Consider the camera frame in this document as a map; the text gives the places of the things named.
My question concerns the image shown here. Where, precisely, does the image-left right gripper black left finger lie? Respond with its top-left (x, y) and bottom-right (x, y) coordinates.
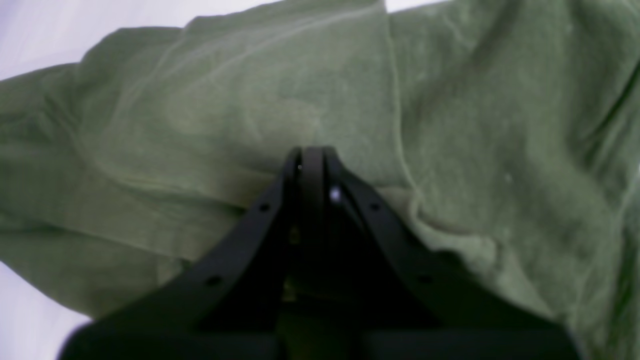
top-left (59, 148), bottom-right (302, 360)

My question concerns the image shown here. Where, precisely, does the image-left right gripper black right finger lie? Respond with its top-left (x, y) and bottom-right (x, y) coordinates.
top-left (312, 146), bottom-right (583, 360)

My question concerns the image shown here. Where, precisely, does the olive green T-shirt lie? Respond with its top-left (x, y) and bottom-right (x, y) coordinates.
top-left (1, 0), bottom-right (639, 360)

